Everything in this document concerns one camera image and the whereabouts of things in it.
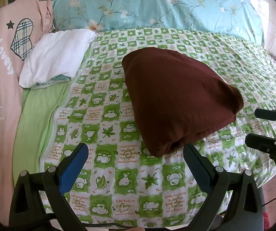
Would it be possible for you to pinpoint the light blue floral pillow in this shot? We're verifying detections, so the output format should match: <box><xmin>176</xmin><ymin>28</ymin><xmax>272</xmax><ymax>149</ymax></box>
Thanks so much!
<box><xmin>52</xmin><ymin>0</ymin><xmax>265</xmax><ymax>47</ymax></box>

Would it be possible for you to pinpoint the pink quilt with heart print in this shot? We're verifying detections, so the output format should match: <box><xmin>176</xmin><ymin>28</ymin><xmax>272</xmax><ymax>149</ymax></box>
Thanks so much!
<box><xmin>0</xmin><ymin>0</ymin><xmax>55</xmax><ymax>199</ymax></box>

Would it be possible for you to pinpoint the white towel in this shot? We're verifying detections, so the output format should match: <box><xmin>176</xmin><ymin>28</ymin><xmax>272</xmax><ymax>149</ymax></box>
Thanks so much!
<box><xmin>19</xmin><ymin>29</ymin><xmax>96</xmax><ymax>89</ymax></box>

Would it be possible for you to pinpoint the green checkered bed sheet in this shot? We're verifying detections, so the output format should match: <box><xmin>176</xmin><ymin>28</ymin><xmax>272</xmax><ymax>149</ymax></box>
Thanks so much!
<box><xmin>39</xmin><ymin>27</ymin><xmax>276</xmax><ymax>229</ymax></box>

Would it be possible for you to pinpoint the red cable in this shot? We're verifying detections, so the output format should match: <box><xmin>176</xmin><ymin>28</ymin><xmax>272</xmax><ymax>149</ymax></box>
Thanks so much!
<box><xmin>262</xmin><ymin>193</ymin><xmax>276</xmax><ymax>207</ymax></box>

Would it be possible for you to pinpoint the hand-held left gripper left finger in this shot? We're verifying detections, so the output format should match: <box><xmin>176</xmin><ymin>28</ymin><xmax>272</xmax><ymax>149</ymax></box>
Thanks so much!
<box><xmin>8</xmin><ymin>142</ymin><xmax>89</xmax><ymax>231</ymax></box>

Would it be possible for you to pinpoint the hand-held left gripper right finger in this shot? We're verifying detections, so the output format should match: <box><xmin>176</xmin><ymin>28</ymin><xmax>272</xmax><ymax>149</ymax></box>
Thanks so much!
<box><xmin>183</xmin><ymin>144</ymin><xmax>265</xmax><ymax>231</ymax></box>

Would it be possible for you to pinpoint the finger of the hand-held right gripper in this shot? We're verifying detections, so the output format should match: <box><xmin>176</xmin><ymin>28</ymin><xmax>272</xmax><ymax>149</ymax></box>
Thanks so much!
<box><xmin>245</xmin><ymin>133</ymin><xmax>276</xmax><ymax>160</ymax></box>
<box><xmin>254</xmin><ymin>107</ymin><xmax>276</xmax><ymax>127</ymax></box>

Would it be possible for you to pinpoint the plain green sheet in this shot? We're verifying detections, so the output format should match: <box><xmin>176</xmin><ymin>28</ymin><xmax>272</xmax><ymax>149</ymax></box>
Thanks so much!
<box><xmin>12</xmin><ymin>49</ymin><xmax>93</xmax><ymax>189</ymax></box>

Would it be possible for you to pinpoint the maroon knit garment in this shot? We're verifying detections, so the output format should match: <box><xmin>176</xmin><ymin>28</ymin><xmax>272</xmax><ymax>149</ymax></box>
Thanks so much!
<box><xmin>122</xmin><ymin>47</ymin><xmax>245</xmax><ymax>158</ymax></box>

